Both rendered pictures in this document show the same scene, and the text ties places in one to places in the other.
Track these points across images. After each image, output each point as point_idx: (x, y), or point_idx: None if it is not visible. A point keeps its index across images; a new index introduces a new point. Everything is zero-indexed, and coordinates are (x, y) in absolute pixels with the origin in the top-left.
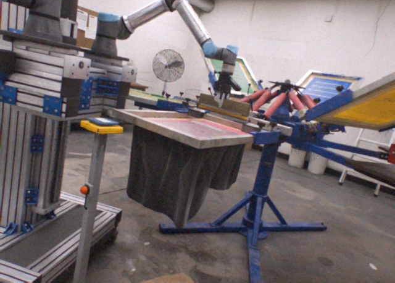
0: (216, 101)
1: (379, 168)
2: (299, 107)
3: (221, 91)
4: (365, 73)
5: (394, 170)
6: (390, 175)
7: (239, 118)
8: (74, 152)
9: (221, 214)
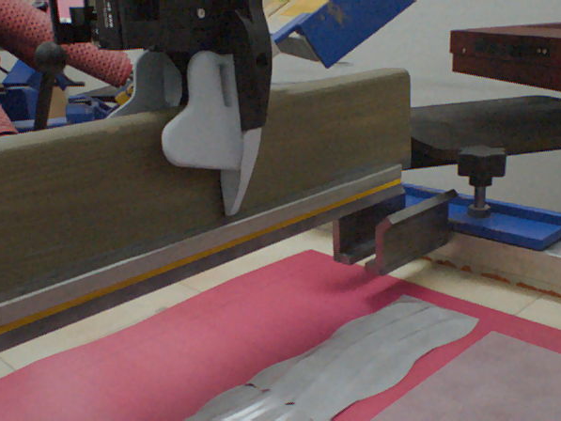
0: (205, 164)
1: (473, 130)
2: (48, 33)
3: (264, 32)
4: None
5: (459, 121)
6: (547, 131)
7: (366, 204)
8: None
9: None
